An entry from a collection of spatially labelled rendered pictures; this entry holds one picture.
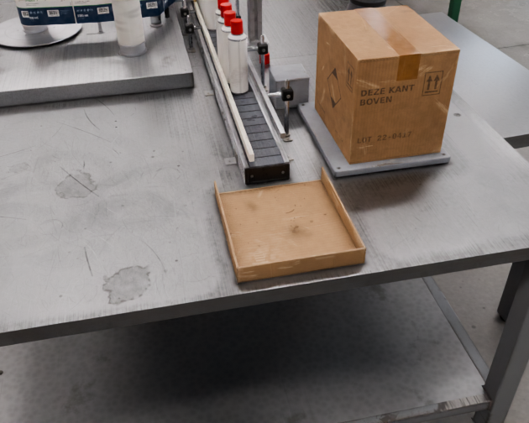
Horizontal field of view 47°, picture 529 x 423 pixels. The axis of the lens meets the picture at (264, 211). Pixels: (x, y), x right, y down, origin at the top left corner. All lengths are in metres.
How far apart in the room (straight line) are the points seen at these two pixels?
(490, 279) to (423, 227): 1.20
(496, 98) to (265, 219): 0.88
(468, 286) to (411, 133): 1.09
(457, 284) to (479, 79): 0.83
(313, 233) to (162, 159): 0.48
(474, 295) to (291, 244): 1.29
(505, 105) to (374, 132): 0.55
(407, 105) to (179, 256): 0.63
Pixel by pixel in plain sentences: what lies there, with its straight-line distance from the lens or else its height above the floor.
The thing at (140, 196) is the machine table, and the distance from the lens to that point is 1.44.
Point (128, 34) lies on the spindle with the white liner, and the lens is 2.00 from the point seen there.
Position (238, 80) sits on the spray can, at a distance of 1.71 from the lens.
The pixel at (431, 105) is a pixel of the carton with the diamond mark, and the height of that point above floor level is 0.99.
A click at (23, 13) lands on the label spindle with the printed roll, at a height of 0.96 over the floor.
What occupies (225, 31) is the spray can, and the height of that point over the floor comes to 1.04.
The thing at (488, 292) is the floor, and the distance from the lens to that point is 2.47.
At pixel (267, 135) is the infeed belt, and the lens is 1.53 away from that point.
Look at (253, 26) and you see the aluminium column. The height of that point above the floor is 0.89.
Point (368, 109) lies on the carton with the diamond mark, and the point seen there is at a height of 1.00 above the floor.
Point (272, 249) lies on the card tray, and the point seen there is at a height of 0.83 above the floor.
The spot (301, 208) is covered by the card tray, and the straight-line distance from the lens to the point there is 1.36.
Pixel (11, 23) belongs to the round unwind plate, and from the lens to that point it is 2.40.
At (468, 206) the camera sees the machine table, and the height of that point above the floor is 0.83.
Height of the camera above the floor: 1.66
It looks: 38 degrees down
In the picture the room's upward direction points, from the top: 1 degrees counter-clockwise
